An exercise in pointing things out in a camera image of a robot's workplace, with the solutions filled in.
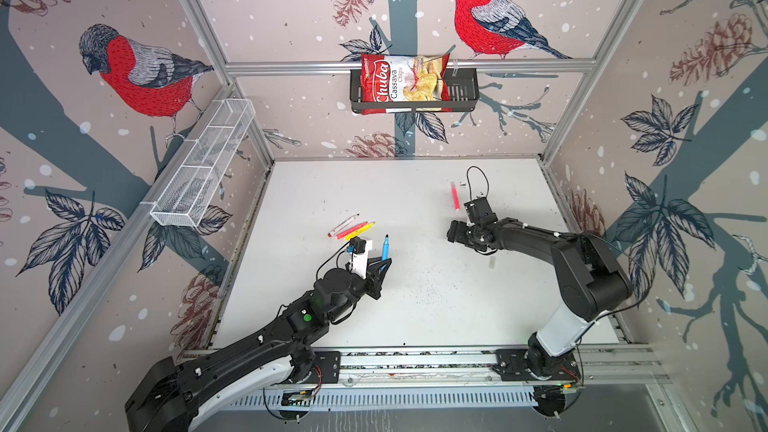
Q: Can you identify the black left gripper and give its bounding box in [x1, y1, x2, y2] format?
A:
[325, 254, 392, 323]

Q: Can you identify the blue highlighter pen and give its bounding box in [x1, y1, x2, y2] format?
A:
[381, 234, 390, 260]

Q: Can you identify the yellow highlighter pen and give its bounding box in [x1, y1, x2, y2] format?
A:
[343, 222, 376, 241]

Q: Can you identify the pink-red highlighter pen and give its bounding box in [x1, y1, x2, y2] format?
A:
[450, 182, 461, 211]

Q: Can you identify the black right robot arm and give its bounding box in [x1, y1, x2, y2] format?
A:
[446, 197, 633, 379]

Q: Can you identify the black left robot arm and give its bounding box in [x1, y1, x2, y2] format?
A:
[125, 258, 392, 432]

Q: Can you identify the pink highlighter pen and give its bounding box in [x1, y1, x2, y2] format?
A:
[336, 222, 368, 240]

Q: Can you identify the white marker pen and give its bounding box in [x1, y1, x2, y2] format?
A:
[327, 213, 359, 237]

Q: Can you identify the red cassava chips bag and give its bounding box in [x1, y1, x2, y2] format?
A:
[360, 54, 450, 115]

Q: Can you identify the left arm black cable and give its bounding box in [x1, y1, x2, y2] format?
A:
[314, 241, 355, 283]

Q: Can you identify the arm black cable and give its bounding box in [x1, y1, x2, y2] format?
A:
[314, 241, 355, 283]
[466, 165, 491, 202]

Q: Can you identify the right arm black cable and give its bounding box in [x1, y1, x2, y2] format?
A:
[466, 165, 491, 202]

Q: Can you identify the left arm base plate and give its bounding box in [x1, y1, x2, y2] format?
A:
[284, 349, 341, 385]

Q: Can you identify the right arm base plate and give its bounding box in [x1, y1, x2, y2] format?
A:
[491, 348, 582, 382]

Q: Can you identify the black wire basket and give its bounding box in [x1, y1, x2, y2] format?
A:
[350, 69, 480, 115]

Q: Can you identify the aluminium mounting rail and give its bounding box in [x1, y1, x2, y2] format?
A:
[315, 343, 671, 388]

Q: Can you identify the white mesh wall tray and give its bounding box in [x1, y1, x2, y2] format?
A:
[150, 98, 255, 228]

